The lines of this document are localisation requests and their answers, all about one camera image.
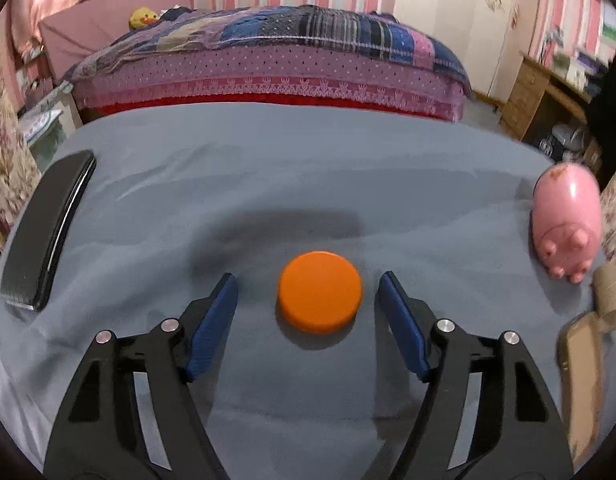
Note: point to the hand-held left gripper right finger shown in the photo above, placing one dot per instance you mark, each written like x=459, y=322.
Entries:
x=403, y=325

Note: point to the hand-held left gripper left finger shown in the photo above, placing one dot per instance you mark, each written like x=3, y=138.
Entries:
x=212, y=325

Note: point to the orange round lid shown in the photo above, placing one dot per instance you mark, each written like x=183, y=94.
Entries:
x=320, y=290

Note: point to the black phone case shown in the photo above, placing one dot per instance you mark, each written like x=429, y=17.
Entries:
x=45, y=230

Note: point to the pink pig toy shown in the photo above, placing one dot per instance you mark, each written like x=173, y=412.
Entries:
x=568, y=215

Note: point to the floral curtain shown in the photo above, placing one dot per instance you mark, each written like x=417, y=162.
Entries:
x=613, y=210
x=7, y=160

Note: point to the bed with pink dotted skirt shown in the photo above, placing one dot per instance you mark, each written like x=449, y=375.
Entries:
x=268, y=80

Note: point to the white nightstand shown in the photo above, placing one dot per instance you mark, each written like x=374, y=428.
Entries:
x=47, y=135

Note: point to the wooden desk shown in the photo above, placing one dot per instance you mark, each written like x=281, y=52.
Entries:
x=533, y=95

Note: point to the dark hanging garment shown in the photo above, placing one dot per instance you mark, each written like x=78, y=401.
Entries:
x=608, y=120

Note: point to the cream wardrobe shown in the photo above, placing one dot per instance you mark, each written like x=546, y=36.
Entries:
x=453, y=35

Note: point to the patchwork quilt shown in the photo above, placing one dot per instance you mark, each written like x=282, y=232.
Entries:
x=288, y=30

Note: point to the yellow duck plush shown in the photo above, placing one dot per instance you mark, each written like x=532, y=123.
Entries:
x=143, y=18

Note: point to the pink headboard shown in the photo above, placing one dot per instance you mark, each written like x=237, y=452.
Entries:
x=87, y=25

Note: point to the pink window curtain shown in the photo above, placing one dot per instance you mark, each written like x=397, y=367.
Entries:
x=30, y=5

